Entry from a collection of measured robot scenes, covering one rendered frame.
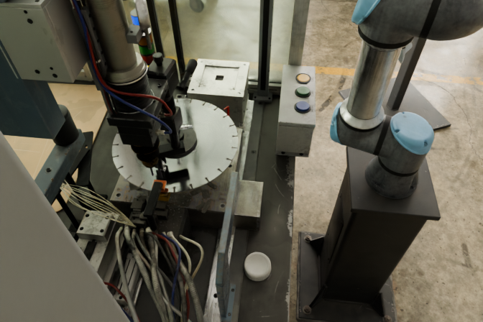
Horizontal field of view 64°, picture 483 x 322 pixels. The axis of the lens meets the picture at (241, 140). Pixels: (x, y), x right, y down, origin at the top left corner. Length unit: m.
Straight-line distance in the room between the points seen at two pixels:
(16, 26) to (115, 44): 0.13
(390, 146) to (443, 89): 1.87
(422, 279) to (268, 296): 1.11
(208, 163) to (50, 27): 0.54
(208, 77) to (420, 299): 1.31
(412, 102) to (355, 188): 1.57
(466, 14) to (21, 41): 0.71
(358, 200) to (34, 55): 0.92
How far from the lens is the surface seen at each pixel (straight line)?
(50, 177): 0.93
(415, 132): 1.10
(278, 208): 1.14
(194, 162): 0.98
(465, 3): 0.82
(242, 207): 1.05
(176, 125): 0.86
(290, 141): 1.21
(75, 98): 1.57
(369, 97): 0.99
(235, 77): 1.30
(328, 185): 2.15
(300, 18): 1.28
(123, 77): 0.66
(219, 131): 1.05
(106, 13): 0.61
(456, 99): 2.91
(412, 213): 1.23
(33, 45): 0.61
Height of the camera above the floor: 1.71
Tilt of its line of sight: 48 degrees down
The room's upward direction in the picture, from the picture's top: 1 degrees counter-clockwise
